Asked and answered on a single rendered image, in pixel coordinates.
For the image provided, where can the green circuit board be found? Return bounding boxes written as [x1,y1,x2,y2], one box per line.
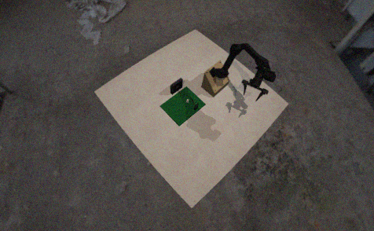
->
[160,86,205,126]

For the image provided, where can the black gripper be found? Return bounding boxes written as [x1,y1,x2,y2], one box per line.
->
[242,76,269,101]

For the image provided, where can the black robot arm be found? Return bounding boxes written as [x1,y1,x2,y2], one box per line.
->
[209,43,276,82]

